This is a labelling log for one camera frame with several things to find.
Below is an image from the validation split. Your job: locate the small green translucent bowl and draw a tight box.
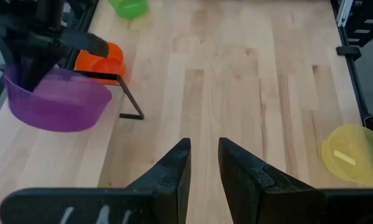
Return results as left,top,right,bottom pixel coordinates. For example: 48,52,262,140
108,0,150,20

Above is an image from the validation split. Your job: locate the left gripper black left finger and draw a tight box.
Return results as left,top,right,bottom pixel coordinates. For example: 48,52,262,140
0,138,192,224

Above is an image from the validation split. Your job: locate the small orange translucent bowl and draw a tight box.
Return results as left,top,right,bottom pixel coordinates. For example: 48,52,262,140
74,42,127,86

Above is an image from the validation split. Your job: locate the small yellow translucent bowl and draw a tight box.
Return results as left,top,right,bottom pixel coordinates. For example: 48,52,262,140
320,124,373,187

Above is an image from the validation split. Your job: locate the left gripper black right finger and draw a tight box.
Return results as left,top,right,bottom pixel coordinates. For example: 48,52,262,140
219,138,373,224

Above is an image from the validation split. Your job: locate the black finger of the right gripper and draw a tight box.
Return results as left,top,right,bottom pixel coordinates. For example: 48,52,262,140
62,32,110,58
17,49,60,93

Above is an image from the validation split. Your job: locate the wooden shelf with black legs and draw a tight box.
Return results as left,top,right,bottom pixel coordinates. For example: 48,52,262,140
0,70,145,224

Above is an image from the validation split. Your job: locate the small purple translucent bowl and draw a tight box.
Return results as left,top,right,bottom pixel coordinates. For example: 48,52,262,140
1,63,113,133

